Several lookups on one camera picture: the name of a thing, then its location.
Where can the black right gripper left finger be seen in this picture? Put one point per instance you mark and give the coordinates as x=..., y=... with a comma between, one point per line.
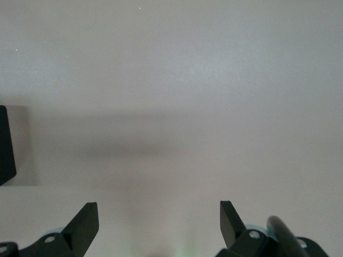
x=80, y=230

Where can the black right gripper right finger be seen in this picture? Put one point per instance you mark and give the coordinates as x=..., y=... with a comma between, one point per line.
x=233, y=233

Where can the black plastic box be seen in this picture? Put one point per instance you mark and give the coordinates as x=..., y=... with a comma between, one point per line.
x=6, y=147

